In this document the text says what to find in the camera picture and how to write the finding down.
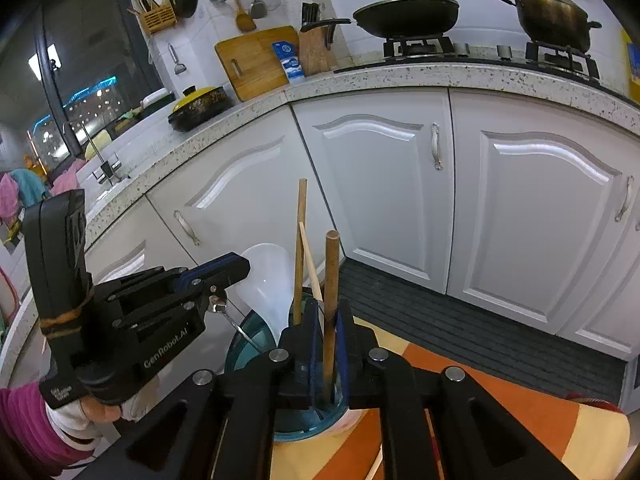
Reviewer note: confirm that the dark ribbed floor mat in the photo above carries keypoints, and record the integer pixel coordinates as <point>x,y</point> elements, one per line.
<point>475,325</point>

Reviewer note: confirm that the metal faucet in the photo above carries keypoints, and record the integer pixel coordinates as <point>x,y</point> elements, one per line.
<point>105,165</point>

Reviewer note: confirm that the person's left hand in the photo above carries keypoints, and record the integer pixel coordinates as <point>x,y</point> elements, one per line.
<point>105,411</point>

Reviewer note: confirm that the blue glass cup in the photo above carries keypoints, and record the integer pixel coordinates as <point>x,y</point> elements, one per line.
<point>239,350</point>

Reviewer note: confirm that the metal peeler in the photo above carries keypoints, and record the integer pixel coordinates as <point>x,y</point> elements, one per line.
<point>180,67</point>

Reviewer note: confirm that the wooden spatula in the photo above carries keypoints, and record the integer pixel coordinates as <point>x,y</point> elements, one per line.
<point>245,21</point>

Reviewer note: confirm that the speckled stone countertop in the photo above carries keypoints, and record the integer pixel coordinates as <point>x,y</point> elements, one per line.
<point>240,125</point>

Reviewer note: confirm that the wooden chopstick holder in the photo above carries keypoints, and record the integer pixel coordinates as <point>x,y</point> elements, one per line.
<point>159,17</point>

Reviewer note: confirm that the white cabinet door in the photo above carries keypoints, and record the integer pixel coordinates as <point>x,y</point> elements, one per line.
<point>605,310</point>
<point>130,240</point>
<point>250,185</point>
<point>525,235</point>
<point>375,200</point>

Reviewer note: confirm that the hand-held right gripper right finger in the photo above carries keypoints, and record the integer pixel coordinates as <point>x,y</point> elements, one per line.
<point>341,360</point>

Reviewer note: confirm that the yellow cloth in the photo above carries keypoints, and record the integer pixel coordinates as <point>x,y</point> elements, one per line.
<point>97,147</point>

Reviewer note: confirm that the pink sleeved left forearm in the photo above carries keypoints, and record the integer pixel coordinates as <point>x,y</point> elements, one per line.
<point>30,425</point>

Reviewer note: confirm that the yellow lidded black pot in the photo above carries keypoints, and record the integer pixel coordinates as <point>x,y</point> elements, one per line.
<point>197,102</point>

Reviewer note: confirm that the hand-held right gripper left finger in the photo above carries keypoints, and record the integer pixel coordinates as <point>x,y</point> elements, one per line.
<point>312,360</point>

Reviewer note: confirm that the blue white packet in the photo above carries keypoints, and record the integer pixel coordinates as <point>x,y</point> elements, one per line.
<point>290,62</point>

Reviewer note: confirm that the metal spatula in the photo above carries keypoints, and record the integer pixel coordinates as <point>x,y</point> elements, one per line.
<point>258,10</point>

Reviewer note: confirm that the metal spoon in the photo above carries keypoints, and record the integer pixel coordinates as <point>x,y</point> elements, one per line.
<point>218,304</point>

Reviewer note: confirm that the black wok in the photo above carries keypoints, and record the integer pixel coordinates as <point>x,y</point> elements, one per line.
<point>407,17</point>

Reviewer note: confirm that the orange yellow printed blanket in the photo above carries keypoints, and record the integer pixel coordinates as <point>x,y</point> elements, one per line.
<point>550,425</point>

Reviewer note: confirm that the wooden knife block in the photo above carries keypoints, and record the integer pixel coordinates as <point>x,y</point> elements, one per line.
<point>315,55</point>

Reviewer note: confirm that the teal cloth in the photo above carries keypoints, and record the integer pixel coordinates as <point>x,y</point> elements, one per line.
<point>30,185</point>

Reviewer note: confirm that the blue yellow box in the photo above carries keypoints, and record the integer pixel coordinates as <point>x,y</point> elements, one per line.
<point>632,60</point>

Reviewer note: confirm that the wooden cutting board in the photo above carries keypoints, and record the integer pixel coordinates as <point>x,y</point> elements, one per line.
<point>255,65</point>

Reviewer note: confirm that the dark window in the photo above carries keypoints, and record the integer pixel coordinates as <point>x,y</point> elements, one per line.
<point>85,60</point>

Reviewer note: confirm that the pink cloth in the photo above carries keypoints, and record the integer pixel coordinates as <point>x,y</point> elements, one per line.
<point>67,180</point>
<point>7,200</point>

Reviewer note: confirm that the white plastic spoon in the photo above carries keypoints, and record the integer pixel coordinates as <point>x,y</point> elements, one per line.
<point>265,285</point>

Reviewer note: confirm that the black gas stove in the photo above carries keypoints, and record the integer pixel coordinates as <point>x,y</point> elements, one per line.
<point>480,60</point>

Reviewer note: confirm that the white container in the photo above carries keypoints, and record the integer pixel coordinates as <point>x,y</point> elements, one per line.
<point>155,96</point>

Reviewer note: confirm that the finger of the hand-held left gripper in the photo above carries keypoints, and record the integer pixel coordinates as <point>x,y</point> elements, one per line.
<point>215,270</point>
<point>165,310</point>

